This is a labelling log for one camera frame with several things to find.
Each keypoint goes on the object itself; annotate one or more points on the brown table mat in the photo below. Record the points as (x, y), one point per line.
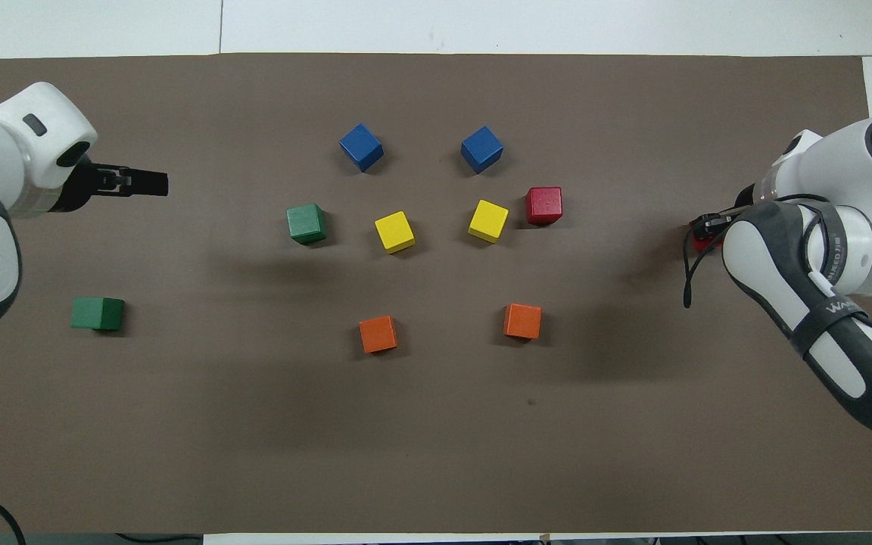
(436, 424)

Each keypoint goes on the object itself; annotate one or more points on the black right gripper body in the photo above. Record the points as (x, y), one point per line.
(731, 216)

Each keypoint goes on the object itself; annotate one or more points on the red wooden block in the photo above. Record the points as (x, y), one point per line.
(706, 242)
(543, 205)

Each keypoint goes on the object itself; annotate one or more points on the green wooden block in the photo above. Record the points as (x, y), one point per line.
(97, 313)
(306, 223)

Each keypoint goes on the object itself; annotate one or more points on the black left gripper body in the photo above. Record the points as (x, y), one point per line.
(84, 185)

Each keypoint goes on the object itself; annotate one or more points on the blue wooden block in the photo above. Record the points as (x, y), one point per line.
(481, 149)
(361, 147)

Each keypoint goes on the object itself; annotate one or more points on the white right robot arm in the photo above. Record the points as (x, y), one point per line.
(845, 174)

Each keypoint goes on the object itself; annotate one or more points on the yellow wooden block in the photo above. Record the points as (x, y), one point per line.
(488, 220)
(394, 231)

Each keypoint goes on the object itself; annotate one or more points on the orange wooden block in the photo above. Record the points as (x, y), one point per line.
(378, 334)
(522, 321)

